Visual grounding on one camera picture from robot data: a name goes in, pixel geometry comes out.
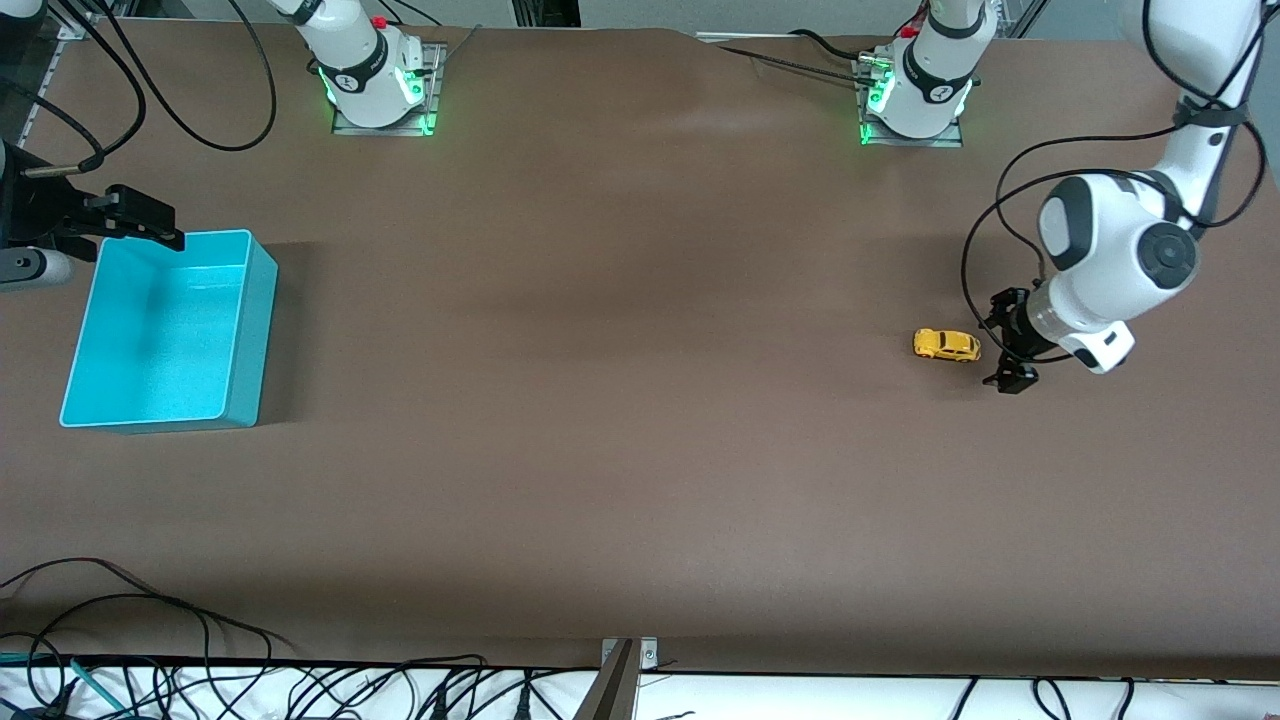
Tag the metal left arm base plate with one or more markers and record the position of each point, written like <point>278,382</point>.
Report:
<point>940,142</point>

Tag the black power plug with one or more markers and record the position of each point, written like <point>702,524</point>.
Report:
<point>525,700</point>
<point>437,702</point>

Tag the turquoise plastic bin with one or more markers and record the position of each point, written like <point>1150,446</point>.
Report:
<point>160,340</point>

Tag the yellow beetle toy car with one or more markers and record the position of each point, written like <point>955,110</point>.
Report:
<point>945,344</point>

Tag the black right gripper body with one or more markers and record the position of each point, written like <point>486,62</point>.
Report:
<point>48,211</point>

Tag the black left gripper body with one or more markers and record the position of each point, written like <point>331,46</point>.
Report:
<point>1017,327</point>

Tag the silver table edge bracket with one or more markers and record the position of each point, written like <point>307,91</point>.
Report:
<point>650,655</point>

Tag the grey metal post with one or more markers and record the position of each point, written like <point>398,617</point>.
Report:
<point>612,695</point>

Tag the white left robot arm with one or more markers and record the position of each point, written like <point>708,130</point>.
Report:
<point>1100,230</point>

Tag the aluminium frame rail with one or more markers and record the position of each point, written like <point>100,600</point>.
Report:
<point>30,125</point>

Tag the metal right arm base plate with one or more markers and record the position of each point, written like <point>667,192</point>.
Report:
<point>436,90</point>

